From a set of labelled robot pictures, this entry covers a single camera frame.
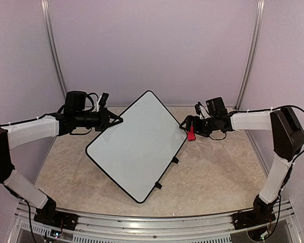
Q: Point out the aluminium front rail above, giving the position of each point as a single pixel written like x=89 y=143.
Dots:
x=92 y=227

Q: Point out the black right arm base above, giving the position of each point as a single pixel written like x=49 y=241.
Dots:
x=261 y=213

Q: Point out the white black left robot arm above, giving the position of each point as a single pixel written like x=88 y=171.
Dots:
x=18 y=136

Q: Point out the aluminium right corner post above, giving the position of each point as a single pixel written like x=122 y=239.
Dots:
x=252 y=52

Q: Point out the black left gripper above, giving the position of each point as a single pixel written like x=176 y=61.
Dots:
x=104 y=119

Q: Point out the white whiteboard black frame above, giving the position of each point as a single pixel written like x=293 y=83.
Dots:
x=136 y=153

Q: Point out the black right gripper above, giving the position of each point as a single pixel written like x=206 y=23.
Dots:
x=189 y=119

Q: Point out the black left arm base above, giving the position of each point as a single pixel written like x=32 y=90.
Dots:
x=48 y=215

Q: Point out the black wire easel stand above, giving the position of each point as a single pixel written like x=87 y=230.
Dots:
x=167 y=172

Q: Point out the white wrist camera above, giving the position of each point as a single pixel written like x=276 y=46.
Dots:
x=101 y=101
x=198 y=110

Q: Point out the aluminium left corner post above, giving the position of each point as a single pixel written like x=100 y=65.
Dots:
x=45 y=6

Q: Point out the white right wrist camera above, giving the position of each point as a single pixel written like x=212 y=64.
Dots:
x=198 y=110

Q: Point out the aluminium corner post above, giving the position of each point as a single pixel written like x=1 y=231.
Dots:
x=45 y=6
x=252 y=52

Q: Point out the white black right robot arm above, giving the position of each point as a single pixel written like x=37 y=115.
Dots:
x=281 y=123

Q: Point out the red black whiteboard eraser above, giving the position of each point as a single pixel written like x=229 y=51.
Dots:
x=191 y=134

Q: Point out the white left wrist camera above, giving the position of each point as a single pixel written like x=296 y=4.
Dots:
x=101 y=101

